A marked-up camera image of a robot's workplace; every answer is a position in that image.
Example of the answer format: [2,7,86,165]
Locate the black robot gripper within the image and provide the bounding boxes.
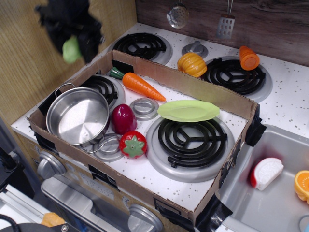
[34,0,104,63]

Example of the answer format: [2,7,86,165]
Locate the green toy broccoli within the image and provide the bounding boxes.
[62,36,82,64]

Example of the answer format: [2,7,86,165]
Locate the silver metal pot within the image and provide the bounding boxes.
[46,83,110,153]

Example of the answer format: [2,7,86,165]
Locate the front left black burner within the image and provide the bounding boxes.
[81,74,126,111]

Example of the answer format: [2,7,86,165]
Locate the black burner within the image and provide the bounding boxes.
[81,74,126,111]
[146,117,235,183]
[200,57,273,102]
[109,32,173,65]

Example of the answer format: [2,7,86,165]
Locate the back left black burner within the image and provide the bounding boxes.
[109,32,173,65]

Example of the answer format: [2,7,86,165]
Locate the purple toy eggplant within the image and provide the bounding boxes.
[111,104,137,135]

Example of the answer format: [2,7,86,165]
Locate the silver knob upper middle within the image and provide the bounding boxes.
[130,98,159,121]

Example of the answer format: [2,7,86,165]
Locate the hanging silver strainer spoon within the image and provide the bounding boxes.
[167,0,189,29]

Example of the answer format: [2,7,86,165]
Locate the silver knob lower middle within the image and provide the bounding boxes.
[93,133,124,162]

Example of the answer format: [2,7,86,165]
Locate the red toy strawberry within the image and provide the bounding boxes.
[119,130,147,159]

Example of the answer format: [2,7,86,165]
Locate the yellow toy pumpkin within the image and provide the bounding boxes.
[177,52,207,78]

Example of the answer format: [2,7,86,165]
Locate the silver knob at back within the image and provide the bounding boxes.
[182,41,209,58]

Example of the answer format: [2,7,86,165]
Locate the silver oven knob left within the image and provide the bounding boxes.
[37,151,66,180]

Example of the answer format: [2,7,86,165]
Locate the silver oven knob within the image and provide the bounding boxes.
[127,204,163,232]
[37,151,66,180]

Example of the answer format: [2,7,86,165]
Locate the light green plastic plate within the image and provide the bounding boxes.
[157,100,220,122]

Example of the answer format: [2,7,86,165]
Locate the hanging silver spatula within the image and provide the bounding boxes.
[215,0,235,40]

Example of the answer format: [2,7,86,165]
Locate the front right black burner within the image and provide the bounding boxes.
[146,117,235,183]

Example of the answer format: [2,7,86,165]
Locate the back right black burner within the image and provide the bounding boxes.
[200,57,273,102]

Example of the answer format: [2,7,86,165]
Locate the orange toy carrot slice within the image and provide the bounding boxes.
[239,46,260,71]

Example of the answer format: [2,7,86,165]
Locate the yellow toy on floor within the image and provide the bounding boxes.
[41,212,65,227]

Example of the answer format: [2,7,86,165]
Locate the silver oven knob right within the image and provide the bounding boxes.
[127,204,163,232]

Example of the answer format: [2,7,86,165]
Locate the red white toy slice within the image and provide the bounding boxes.
[250,158,284,191]

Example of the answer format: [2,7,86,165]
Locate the silver toy sink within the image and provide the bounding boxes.
[218,125,309,232]

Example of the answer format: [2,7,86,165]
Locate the toy orange half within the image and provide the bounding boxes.
[294,170,309,204]

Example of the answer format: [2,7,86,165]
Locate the silver oven door handle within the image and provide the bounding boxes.
[41,177,129,232]

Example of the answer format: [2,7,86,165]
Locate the black cable lower left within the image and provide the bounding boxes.
[0,214,20,232]

